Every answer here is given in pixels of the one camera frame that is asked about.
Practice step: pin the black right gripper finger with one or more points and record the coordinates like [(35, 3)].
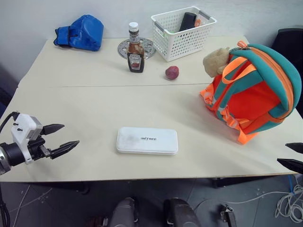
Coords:
[(292, 164), (296, 146)]

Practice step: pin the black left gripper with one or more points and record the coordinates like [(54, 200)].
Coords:
[(35, 147)]

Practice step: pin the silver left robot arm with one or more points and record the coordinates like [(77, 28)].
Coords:
[(9, 154)]

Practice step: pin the orange and teal backpack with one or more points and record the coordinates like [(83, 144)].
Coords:
[(255, 94)]

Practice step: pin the white case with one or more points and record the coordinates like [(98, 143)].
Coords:
[(146, 141)]

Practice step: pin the black object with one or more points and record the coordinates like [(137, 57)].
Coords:
[(187, 21)]

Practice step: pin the grey rounded robot leg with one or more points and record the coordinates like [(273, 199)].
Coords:
[(124, 212)]

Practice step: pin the black chair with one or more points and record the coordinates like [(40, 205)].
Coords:
[(288, 42)]

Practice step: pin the blue padded glove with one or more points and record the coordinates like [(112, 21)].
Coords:
[(82, 33)]

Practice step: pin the ketchup bottle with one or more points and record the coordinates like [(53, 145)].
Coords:
[(135, 56)]

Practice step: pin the beige plush toy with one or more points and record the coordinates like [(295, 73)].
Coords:
[(214, 62)]

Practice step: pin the dark rounded robot leg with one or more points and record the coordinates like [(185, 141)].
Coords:
[(180, 212)]

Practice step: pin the perforated round metal plate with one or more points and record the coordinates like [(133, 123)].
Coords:
[(148, 46)]

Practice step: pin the red round fruit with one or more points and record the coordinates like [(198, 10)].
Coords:
[(172, 72)]

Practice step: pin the white perforated plastic basket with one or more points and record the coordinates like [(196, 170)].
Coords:
[(182, 40)]

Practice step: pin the small orange item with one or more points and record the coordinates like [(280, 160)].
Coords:
[(198, 22)]

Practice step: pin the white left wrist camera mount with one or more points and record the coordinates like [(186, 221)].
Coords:
[(21, 128)]

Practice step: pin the metal floor bracket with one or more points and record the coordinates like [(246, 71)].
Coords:
[(227, 214)]

